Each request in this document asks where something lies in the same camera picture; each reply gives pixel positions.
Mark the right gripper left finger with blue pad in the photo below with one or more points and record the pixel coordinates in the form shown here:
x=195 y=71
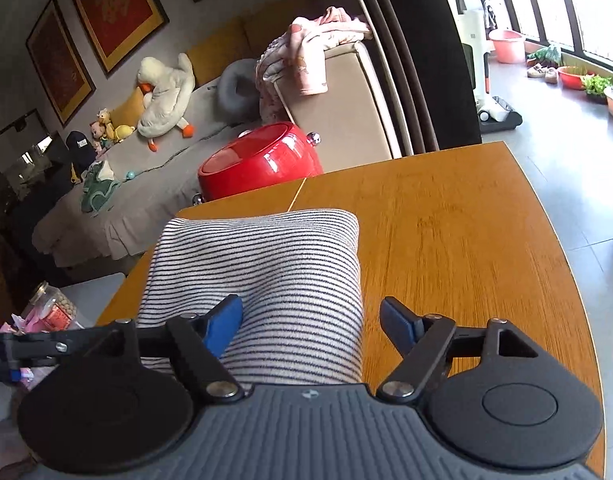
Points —
x=194 y=344

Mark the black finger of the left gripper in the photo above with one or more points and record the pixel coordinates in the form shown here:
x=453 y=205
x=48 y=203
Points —
x=47 y=349

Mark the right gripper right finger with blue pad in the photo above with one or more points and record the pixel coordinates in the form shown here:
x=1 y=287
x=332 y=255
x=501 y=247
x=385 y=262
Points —
x=427 y=345

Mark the grey striped knit sweater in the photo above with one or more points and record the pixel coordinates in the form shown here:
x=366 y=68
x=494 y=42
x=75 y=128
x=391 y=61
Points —
x=299 y=280

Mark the pink blanket on sofa arm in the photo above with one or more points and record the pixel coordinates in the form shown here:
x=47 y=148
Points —
x=300 y=53

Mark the glass jar with snacks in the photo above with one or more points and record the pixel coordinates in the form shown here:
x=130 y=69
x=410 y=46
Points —
x=51 y=310

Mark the grey fabric sofa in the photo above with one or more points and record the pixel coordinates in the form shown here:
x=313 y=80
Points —
x=352 y=119

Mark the green white plush toy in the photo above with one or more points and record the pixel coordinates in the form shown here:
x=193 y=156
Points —
x=98 y=187

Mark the glass fish tank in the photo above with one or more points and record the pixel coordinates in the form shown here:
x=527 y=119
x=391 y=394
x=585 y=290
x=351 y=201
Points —
x=30 y=153

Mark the black cap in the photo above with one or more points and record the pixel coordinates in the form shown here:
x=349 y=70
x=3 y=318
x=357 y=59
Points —
x=81 y=151

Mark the small yellow doll toys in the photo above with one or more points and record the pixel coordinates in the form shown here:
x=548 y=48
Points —
x=105 y=134

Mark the grey neck pillow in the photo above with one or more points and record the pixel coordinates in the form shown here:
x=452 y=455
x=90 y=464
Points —
x=237 y=95

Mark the white duck plush toy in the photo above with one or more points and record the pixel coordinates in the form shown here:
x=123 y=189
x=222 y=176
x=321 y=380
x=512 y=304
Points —
x=167 y=91

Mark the yellow sofa cushion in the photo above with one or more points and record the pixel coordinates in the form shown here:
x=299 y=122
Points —
x=212 y=55

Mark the red framed picture left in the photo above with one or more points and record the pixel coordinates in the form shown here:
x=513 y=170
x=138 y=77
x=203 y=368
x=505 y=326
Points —
x=58 y=63

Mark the pink plastic bucket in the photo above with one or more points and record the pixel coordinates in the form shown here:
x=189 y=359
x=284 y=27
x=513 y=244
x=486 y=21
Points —
x=509 y=46

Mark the red framed picture middle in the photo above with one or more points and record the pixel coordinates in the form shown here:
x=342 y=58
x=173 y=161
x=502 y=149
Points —
x=118 y=28

